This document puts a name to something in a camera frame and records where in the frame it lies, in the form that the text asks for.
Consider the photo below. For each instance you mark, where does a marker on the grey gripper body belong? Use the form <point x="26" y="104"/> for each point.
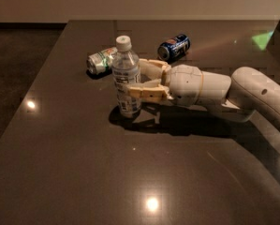
<point x="185" y="82"/>

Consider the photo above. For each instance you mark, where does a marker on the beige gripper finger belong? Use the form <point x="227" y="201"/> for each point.
<point x="152" y="91"/>
<point x="154" y="72"/>

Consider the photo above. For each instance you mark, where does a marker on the clear plastic water bottle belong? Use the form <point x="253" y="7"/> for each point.
<point x="126" y="70"/>

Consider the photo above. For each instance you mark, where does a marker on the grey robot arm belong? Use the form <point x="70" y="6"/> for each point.
<point x="234" y="98"/>

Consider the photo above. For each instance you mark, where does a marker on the blue soda can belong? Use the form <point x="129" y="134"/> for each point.
<point x="173" y="47"/>

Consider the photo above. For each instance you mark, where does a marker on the silver green soda can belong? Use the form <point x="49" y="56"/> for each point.
<point x="101" y="62"/>

